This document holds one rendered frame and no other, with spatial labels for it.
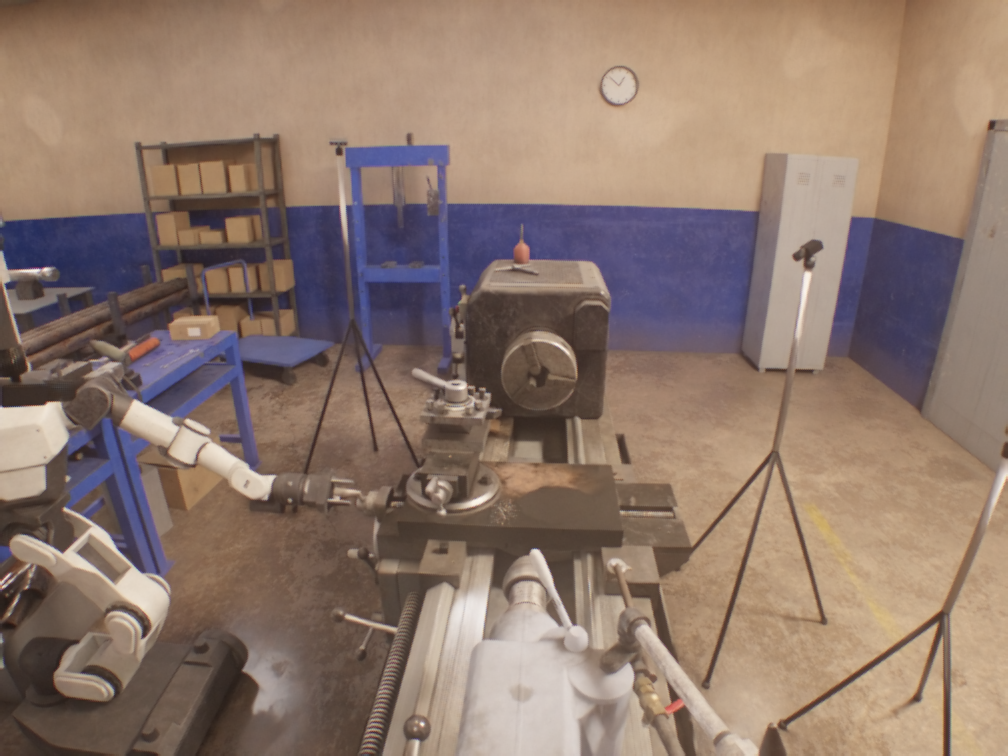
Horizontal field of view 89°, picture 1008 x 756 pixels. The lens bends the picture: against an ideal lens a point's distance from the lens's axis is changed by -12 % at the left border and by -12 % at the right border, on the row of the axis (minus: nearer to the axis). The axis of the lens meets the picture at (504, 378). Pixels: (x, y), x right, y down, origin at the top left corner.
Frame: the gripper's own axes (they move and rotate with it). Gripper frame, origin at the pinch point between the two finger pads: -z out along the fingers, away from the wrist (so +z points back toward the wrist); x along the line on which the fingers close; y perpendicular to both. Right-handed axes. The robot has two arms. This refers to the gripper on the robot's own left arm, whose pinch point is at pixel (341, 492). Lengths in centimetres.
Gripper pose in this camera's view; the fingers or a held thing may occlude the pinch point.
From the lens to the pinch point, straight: 164.8
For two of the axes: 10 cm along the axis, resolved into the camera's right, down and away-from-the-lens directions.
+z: -10.0, -0.3, 0.7
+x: 0.6, -8.6, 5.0
